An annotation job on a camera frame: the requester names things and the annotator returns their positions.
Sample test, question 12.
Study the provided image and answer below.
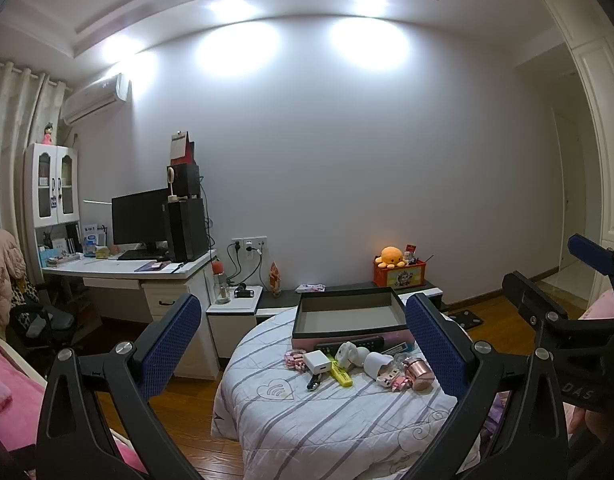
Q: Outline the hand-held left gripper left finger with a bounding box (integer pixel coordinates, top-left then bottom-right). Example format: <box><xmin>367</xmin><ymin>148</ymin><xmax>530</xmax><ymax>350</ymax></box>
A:
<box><xmin>35</xmin><ymin>292</ymin><xmax>208</xmax><ymax>480</ymax></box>

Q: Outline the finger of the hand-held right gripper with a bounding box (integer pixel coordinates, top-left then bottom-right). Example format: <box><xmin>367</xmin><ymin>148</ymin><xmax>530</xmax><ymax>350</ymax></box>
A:
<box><xmin>567</xmin><ymin>233</ymin><xmax>614</xmax><ymax>306</ymax></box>
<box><xmin>502</xmin><ymin>271</ymin><xmax>570</xmax><ymax>346</ymax></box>

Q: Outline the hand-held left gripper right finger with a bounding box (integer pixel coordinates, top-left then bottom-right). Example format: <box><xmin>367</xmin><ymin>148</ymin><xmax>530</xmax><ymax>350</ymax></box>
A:
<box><xmin>404</xmin><ymin>292</ymin><xmax>570</xmax><ymax>480</ymax></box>

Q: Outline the rose gold tin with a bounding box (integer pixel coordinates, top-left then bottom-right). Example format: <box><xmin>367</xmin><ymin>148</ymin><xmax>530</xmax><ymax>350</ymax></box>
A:
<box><xmin>404</xmin><ymin>357</ymin><xmax>436</xmax><ymax>392</ymax></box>

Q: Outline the pink white block figure toy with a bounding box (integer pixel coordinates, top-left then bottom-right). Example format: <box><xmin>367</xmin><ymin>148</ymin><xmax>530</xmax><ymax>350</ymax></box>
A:
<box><xmin>377</xmin><ymin>366</ymin><xmax>413</xmax><ymax>394</ymax></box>

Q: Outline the black remote control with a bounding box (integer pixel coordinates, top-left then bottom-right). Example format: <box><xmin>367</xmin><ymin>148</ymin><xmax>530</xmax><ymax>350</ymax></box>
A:
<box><xmin>314</xmin><ymin>336</ymin><xmax>386</xmax><ymax>356</ymax></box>

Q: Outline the white rabbit toy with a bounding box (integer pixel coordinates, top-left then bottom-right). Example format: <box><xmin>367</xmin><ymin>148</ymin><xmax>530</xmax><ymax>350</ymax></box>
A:
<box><xmin>335</xmin><ymin>341</ymin><xmax>365</xmax><ymax>374</ymax></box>

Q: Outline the pink tray box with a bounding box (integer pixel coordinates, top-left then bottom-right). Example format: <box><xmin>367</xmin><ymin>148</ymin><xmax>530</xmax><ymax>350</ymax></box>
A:
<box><xmin>291</xmin><ymin>287</ymin><xmax>415</xmax><ymax>357</ymax></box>

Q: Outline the yellow highlighter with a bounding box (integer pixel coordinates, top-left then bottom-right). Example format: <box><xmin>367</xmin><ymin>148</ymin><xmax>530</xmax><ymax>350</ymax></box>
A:
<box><xmin>328</xmin><ymin>360</ymin><xmax>353</xmax><ymax>388</ymax></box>

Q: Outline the white charger cube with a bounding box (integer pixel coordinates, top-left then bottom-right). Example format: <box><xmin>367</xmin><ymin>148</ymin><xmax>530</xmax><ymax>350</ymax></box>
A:
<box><xmin>302</xmin><ymin>350</ymin><xmax>333</xmax><ymax>376</ymax></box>

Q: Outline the black floor scale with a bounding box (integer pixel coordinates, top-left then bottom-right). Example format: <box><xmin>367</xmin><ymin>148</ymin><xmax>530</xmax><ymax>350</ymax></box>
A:
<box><xmin>446</xmin><ymin>309</ymin><xmax>484</xmax><ymax>331</ymax></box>

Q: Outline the white nightstand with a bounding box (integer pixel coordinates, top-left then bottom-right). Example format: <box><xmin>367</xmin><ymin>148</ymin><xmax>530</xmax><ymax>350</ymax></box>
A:
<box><xmin>206</xmin><ymin>285</ymin><xmax>264</xmax><ymax>361</ymax></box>

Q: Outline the red printed box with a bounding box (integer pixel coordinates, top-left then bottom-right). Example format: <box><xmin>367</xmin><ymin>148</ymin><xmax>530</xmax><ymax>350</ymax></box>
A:
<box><xmin>372</xmin><ymin>257</ymin><xmax>428</xmax><ymax>290</ymax></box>

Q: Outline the clear bottle orange cap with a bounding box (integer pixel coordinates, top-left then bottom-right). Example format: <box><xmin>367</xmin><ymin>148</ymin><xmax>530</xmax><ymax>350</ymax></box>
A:
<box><xmin>210</xmin><ymin>258</ymin><xmax>232</xmax><ymax>305</ymax></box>

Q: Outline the white desk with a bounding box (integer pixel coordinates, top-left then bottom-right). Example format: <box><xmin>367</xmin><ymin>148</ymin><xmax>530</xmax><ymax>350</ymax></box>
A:
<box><xmin>41</xmin><ymin>249</ymin><xmax>219</xmax><ymax>381</ymax></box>

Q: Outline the orange octopus plush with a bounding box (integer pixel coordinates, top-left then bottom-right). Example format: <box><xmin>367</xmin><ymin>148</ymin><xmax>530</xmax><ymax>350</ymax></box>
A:
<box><xmin>377</xmin><ymin>246</ymin><xmax>407</xmax><ymax>269</ymax></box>

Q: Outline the black computer tower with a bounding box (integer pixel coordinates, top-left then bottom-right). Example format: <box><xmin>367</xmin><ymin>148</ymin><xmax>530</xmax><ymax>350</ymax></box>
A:
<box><xmin>167</xmin><ymin>197</ymin><xmax>210</xmax><ymax>263</ymax></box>

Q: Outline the dark low bench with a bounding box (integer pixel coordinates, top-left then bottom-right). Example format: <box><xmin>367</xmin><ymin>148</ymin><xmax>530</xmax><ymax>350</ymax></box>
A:
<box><xmin>256</xmin><ymin>280</ymin><xmax>444</xmax><ymax>330</ymax></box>

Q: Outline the black office chair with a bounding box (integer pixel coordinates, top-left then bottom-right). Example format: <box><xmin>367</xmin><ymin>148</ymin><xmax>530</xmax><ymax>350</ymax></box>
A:
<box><xmin>7</xmin><ymin>280</ymin><xmax>80</xmax><ymax>361</ymax></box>

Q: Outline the black computer monitor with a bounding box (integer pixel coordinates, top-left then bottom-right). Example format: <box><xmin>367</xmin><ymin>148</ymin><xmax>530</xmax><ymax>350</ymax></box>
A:
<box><xmin>111</xmin><ymin>188</ymin><xmax>170</xmax><ymax>261</ymax></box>

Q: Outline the striped white bedsheet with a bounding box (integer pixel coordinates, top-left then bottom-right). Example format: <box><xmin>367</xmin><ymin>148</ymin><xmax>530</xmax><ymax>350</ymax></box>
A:
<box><xmin>211</xmin><ymin>305</ymin><xmax>483</xmax><ymax>480</ymax></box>

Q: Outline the pink blanket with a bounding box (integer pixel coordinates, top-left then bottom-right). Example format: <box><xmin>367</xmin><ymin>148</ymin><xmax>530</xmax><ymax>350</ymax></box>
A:
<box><xmin>0</xmin><ymin>335</ymin><xmax>152</xmax><ymax>480</ymax></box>

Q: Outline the black speaker box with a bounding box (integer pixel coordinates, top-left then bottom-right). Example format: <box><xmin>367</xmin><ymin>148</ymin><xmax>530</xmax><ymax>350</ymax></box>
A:
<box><xmin>167</xmin><ymin>162</ymin><xmax>202</xmax><ymax>201</ymax></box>

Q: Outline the pink puffer jacket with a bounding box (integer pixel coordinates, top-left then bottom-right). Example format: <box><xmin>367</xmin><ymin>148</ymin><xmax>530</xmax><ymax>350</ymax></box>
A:
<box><xmin>0</xmin><ymin>227</ymin><xmax>26</xmax><ymax>341</ymax></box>

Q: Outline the white desk calendar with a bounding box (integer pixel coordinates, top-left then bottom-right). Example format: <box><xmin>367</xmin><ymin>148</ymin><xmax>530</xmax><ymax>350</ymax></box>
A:
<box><xmin>170</xmin><ymin>131</ymin><xmax>190</xmax><ymax>165</ymax></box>

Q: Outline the white glass-door cabinet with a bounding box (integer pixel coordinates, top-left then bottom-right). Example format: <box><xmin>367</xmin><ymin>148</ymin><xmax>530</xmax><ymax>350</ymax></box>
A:
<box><xmin>23</xmin><ymin>142</ymin><xmax>82</xmax><ymax>227</ymax></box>

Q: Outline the white air conditioner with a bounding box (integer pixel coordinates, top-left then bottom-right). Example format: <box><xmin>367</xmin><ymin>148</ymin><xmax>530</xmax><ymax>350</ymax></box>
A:
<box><xmin>61</xmin><ymin>73</ymin><xmax>132</xmax><ymax>125</ymax></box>

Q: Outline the cream curtain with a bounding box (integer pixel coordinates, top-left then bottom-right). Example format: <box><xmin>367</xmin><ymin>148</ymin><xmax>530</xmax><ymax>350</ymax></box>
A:
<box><xmin>0</xmin><ymin>56</ymin><xmax>70</xmax><ymax>241</ymax></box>

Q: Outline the white wall socket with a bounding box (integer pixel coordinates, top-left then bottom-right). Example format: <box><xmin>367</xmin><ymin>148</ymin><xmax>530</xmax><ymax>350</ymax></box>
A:
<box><xmin>231</xmin><ymin>236</ymin><xmax>268</xmax><ymax>254</ymax></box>

